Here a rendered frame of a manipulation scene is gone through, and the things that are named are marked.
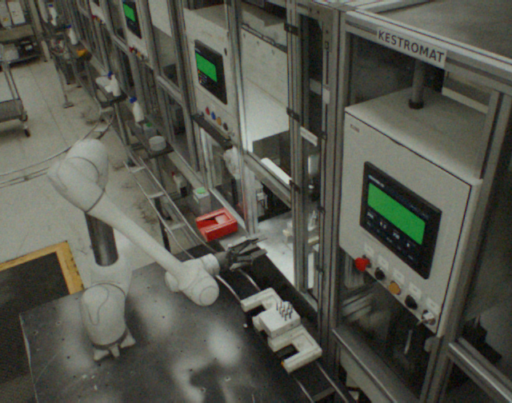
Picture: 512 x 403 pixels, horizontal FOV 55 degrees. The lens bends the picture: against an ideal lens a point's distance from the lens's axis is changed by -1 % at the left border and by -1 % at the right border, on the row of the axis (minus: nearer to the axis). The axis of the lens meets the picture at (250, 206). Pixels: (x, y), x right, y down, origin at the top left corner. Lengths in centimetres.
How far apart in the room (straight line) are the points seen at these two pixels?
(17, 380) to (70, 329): 90
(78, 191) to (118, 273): 55
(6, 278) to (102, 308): 191
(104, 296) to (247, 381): 66
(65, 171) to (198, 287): 60
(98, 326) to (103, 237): 36
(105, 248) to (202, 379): 66
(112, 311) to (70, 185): 59
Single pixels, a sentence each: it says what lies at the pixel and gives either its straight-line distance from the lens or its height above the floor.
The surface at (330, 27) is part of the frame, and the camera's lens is 131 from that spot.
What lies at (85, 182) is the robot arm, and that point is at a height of 147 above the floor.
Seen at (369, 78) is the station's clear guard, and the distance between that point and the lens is 126.
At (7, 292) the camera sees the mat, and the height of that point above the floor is 1.
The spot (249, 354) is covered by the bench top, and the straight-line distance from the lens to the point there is 211.
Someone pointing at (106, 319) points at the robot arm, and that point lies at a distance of 210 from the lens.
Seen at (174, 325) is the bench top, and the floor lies 68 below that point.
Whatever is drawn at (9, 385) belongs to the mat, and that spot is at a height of 1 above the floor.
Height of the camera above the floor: 236
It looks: 36 degrees down
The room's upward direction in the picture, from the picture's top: 5 degrees counter-clockwise
